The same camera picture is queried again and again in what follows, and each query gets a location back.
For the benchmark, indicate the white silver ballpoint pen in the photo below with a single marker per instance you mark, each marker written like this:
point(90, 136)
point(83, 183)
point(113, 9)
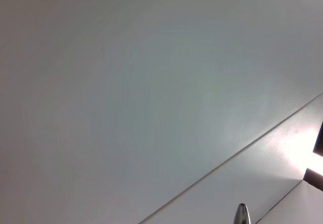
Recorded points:
point(242, 215)

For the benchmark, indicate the white ceiling light strip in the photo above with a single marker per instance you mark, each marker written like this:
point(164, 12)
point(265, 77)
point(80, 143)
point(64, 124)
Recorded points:
point(319, 162)

